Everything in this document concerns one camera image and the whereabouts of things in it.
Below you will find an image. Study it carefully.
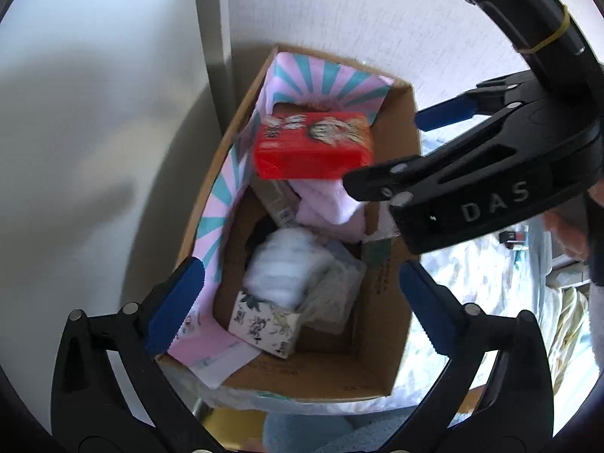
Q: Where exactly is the red printed box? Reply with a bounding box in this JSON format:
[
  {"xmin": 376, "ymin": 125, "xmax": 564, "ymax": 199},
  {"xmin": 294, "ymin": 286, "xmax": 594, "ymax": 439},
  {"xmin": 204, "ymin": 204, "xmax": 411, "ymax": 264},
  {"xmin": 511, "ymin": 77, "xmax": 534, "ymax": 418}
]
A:
[{"xmin": 252, "ymin": 111, "xmax": 376, "ymax": 181}]

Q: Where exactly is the yellow rubber band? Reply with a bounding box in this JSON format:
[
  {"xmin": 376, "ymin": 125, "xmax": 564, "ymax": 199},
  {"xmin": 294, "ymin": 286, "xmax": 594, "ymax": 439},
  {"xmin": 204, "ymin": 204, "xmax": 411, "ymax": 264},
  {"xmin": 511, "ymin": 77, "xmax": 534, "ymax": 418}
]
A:
[{"xmin": 516, "ymin": 4, "xmax": 572, "ymax": 54}]

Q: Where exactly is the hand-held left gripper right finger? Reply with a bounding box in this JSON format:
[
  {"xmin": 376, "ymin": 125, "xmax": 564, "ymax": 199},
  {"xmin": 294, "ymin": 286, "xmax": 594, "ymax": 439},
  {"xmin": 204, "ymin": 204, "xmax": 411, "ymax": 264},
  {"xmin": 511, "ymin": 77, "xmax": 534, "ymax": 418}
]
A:
[{"xmin": 377, "ymin": 260, "xmax": 554, "ymax": 453}]

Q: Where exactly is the pink fluffy towel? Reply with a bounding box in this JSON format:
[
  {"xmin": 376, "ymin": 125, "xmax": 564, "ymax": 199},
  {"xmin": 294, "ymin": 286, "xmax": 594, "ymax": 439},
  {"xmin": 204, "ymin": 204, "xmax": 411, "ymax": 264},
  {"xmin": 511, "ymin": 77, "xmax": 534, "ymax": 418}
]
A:
[{"xmin": 288, "ymin": 179, "xmax": 366, "ymax": 243}]

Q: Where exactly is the person's right hand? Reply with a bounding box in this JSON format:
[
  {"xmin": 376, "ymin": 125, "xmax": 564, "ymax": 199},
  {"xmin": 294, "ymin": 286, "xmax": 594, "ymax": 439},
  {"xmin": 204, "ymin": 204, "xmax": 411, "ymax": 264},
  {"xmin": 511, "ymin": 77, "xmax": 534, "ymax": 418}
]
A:
[{"xmin": 542, "ymin": 210, "xmax": 593, "ymax": 262}]

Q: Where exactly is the clear plastic package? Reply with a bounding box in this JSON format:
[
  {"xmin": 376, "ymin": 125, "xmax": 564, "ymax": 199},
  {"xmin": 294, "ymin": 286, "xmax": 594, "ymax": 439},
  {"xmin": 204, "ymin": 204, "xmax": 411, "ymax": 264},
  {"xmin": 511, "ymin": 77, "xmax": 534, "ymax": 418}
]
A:
[{"xmin": 297, "ymin": 245, "xmax": 369, "ymax": 336}]

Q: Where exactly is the beige cosmetic tube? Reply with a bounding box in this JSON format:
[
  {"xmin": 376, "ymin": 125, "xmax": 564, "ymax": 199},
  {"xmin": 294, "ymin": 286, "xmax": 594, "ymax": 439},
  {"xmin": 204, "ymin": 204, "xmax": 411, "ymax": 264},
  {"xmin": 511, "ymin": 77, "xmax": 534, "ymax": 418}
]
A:
[{"xmin": 252, "ymin": 180, "xmax": 300, "ymax": 228}]

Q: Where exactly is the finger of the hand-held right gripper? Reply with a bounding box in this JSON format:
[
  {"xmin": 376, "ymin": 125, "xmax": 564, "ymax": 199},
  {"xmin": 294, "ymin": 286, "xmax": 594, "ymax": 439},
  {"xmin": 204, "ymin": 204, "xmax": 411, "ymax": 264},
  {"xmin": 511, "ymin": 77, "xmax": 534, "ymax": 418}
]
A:
[
  {"xmin": 343, "ymin": 104, "xmax": 553, "ymax": 206},
  {"xmin": 415, "ymin": 72, "xmax": 543, "ymax": 131}
]

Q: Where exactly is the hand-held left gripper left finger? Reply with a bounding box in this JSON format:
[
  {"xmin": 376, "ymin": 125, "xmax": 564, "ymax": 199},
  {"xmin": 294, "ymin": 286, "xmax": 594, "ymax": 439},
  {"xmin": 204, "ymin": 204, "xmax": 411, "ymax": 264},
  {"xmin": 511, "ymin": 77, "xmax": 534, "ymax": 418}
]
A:
[{"xmin": 51, "ymin": 256, "xmax": 222, "ymax": 453}]

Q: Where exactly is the cardboard box with pink print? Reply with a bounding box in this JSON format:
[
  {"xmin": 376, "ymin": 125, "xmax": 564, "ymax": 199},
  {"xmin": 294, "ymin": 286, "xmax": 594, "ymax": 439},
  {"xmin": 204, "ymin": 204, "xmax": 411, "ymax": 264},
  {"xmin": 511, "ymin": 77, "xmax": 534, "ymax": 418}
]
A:
[{"xmin": 158, "ymin": 43, "xmax": 423, "ymax": 404}]

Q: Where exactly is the white box with black print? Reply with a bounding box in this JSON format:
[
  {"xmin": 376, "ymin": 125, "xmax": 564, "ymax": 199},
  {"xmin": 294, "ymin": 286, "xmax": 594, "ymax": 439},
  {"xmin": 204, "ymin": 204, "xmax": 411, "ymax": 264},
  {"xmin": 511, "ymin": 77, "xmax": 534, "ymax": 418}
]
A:
[{"xmin": 229, "ymin": 290, "xmax": 305, "ymax": 359}]

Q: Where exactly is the clear plastic bundle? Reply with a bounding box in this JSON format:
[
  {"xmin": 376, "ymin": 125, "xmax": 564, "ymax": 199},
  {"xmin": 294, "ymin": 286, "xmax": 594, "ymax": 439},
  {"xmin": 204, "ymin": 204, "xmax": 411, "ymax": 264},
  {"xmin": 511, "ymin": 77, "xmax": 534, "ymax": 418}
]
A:
[{"xmin": 243, "ymin": 227, "xmax": 333, "ymax": 310}]

